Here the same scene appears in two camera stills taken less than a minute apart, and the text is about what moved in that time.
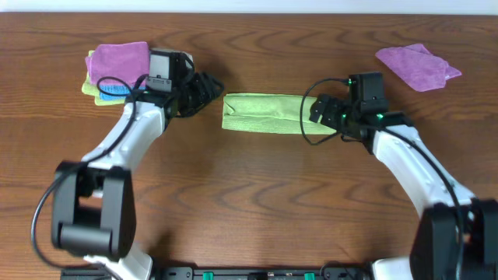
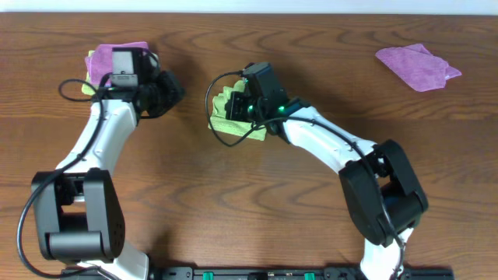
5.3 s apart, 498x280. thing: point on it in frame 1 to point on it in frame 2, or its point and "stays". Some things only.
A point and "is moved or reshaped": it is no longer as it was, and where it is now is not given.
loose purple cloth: [417, 68] stays
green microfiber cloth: [270, 113] is moved or reshaped
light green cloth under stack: [89, 89] stays
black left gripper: [193, 95] to [117, 79]
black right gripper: [334, 105] to [232, 106]
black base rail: [238, 273] stays
